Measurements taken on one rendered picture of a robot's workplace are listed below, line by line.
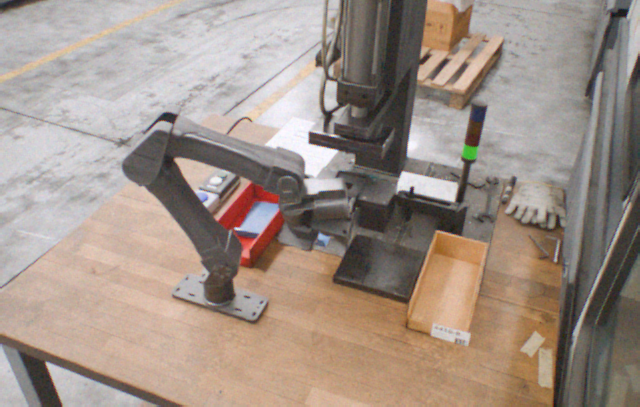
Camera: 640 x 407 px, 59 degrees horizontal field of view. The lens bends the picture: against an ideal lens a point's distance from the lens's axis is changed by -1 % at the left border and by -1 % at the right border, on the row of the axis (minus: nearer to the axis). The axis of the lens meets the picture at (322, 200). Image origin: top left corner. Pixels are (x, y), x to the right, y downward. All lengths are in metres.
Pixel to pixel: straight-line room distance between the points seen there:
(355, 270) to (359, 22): 0.53
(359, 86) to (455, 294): 0.49
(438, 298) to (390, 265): 0.13
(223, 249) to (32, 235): 2.04
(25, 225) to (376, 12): 2.34
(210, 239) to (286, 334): 0.25
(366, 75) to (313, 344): 0.57
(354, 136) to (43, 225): 2.12
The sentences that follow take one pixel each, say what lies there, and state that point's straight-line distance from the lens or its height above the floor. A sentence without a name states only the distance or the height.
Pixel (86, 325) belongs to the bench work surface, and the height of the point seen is 0.90.
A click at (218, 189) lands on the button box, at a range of 1.52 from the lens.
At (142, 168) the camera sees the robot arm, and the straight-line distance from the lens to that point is 1.02.
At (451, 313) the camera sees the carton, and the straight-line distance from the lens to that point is 1.25.
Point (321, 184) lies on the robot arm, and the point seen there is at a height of 1.20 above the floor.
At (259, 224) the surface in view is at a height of 0.91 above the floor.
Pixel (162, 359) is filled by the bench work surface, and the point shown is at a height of 0.90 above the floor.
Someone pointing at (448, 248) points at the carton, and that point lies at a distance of 1.37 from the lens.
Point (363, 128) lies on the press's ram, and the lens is 1.28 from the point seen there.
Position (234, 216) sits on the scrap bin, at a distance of 1.44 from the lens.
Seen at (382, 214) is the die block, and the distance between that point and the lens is 1.39.
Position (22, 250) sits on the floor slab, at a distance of 3.01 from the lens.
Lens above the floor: 1.79
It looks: 36 degrees down
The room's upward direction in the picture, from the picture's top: 2 degrees clockwise
